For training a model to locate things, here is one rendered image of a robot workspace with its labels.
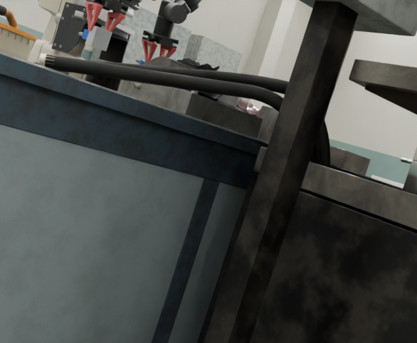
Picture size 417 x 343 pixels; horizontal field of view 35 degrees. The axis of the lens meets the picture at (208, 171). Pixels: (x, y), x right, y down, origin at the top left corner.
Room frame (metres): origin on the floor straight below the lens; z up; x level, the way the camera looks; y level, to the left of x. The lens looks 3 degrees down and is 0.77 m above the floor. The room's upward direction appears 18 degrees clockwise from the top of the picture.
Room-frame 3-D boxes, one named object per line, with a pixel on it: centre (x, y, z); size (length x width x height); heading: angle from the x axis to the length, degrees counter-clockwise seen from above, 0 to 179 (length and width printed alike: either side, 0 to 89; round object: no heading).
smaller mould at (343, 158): (2.44, -0.43, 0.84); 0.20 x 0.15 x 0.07; 41
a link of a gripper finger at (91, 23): (1.82, 0.42, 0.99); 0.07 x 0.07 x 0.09; 41
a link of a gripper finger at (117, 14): (1.84, 0.40, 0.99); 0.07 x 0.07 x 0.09; 41
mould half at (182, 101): (1.90, 0.16, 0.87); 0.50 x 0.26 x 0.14; 41
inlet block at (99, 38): (1.86, 0.43, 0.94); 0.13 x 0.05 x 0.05; 41
